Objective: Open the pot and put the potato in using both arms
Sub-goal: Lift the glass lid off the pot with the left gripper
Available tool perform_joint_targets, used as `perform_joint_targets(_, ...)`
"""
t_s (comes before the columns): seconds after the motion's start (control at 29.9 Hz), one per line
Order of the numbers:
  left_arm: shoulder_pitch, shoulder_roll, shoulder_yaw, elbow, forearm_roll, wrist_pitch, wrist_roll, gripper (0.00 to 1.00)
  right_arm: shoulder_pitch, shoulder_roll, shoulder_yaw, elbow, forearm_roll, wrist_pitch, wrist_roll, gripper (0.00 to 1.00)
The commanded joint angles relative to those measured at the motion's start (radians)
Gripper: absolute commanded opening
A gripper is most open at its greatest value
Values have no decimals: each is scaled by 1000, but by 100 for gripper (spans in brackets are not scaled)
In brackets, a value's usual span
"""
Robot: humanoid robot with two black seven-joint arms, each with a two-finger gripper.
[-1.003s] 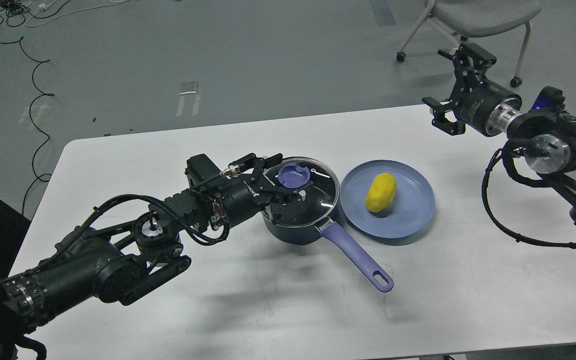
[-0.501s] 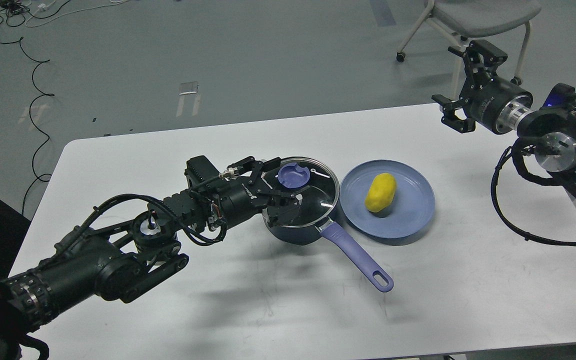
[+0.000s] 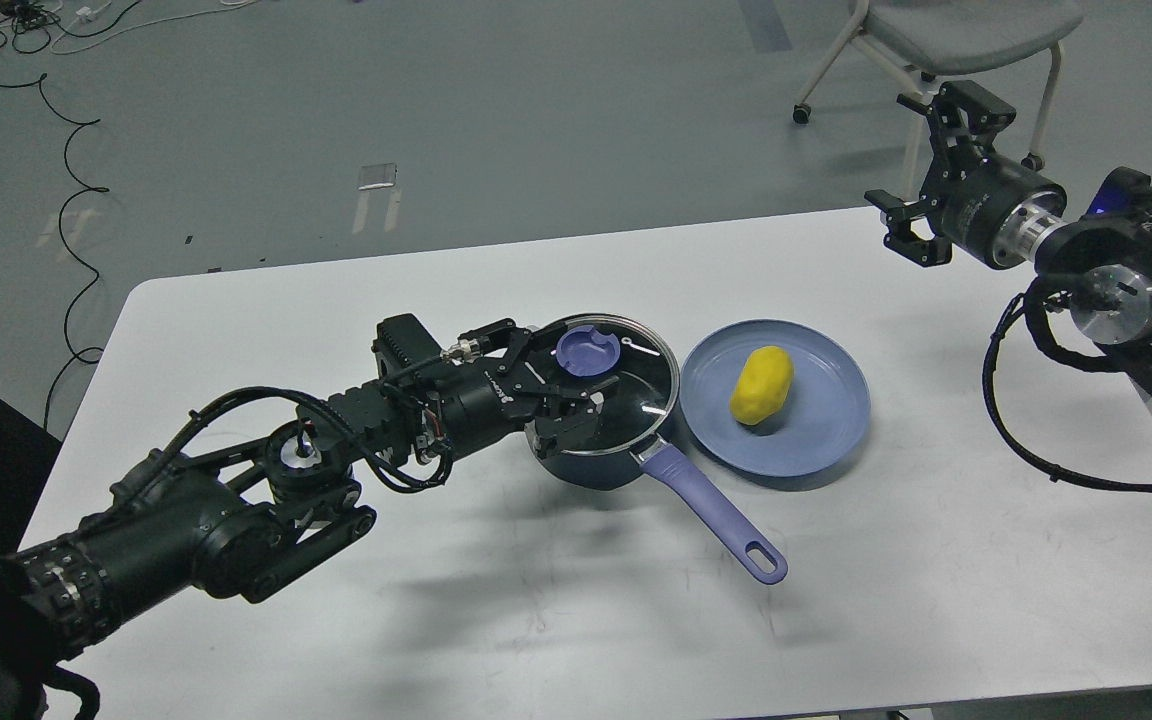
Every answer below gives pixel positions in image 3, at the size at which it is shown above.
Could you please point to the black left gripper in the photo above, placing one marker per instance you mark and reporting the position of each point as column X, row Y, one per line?
column 496, row 388

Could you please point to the dark blue saucepan purple handle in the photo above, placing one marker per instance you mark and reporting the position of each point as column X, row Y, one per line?
column 668, row 464

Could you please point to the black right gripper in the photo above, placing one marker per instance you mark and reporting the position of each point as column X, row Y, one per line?
column 991, row 206

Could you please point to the yellow potato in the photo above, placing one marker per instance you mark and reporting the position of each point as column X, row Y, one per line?
column 762, row 386

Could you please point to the grey chair white frame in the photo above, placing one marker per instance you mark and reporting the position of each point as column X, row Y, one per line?
column 915, row 42

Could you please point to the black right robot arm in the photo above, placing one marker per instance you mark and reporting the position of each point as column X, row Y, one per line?
column 1089, row 305

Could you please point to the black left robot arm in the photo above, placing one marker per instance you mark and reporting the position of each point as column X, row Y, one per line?
column 258, row 488

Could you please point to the blue round plate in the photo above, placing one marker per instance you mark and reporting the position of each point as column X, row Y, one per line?
column 825, row 417

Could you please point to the glass lid with purple knob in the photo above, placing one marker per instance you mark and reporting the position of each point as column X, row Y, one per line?
column 596, row 346

